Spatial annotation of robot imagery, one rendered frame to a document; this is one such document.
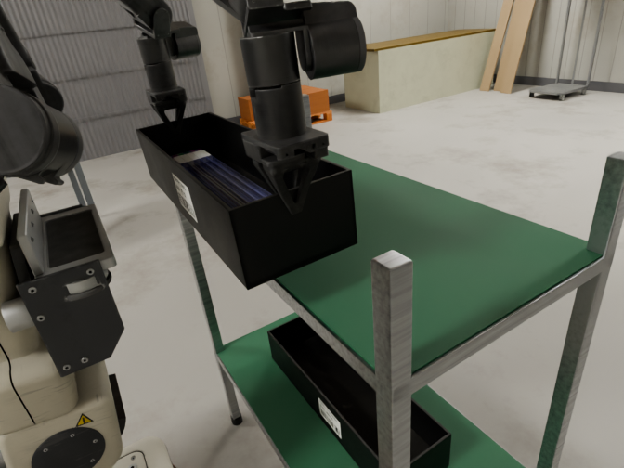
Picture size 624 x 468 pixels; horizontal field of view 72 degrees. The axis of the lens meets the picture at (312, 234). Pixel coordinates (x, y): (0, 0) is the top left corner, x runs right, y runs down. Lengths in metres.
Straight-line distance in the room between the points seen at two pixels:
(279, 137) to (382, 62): 5.53
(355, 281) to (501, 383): 1.28
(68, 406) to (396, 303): 0.56
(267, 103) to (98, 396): 0.55
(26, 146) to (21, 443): 0.51
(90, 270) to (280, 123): 0.34
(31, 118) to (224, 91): 5.73
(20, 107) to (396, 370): 0.43
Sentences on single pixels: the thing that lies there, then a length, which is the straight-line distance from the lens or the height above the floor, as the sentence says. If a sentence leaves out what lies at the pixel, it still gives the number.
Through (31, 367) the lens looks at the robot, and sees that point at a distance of 0.78.
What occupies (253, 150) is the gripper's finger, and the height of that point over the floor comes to 1.18.
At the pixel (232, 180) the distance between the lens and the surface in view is 0.79.
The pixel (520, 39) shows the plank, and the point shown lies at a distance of 7.05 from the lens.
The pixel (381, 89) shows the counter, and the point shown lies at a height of 0.31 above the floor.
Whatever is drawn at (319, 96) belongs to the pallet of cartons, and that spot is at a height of 0.34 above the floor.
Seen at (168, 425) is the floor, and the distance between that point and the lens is 1.84.
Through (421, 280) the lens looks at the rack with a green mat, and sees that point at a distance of 0.66.
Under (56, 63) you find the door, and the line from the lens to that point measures 5.68.
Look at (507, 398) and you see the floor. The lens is 1.82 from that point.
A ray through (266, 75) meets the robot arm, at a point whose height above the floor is 1.26.
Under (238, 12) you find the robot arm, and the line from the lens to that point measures 0.52.
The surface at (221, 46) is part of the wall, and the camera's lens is 6.13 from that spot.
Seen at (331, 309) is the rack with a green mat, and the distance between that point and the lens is 0.60.
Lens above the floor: 1.32
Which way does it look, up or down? 27 degrees down
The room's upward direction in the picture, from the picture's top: 6 degrees counter-clockwise
